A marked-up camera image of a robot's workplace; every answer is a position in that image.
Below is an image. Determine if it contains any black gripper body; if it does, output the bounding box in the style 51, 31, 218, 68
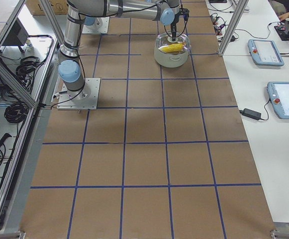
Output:
170, 21, 178, 34

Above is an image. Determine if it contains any glass pot lid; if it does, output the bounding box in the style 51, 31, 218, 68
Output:
155, 33, 191, 55

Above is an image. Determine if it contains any yellow corn cob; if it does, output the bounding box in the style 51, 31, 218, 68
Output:
159, 43, 184, 54

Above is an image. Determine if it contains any pale green cooking pot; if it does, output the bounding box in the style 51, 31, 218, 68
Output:
153, 33, 192, 68

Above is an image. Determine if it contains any far teach pendant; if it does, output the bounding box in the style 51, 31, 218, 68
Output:
247, 39, 284, 67

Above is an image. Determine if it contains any teach pendant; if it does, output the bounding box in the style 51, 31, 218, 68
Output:
267, 82, 289, 119
247, 39, 284, 67

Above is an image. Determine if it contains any cardboard box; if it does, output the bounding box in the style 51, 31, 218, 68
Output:
26, 0, 69, 16

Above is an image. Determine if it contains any black power adapter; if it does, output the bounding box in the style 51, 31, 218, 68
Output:
239, 108, 262, 120

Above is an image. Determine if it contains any near teach pendant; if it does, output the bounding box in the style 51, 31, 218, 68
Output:
267, 82, 289, 119

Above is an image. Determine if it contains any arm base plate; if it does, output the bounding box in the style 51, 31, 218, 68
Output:
56, 78, 100, 110
82, 16, 110, 34

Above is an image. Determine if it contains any aluminium frame post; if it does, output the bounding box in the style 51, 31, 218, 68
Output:
218, 0, 248, 56

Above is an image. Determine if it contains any black cable bundle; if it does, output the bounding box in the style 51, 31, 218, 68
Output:
14, 56, 42, 85

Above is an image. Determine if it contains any black cable coil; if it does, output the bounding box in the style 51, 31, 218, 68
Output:
4, 102, 28, 124

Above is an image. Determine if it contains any aluminium frame rail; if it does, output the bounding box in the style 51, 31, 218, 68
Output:
0, 0, 63, 239

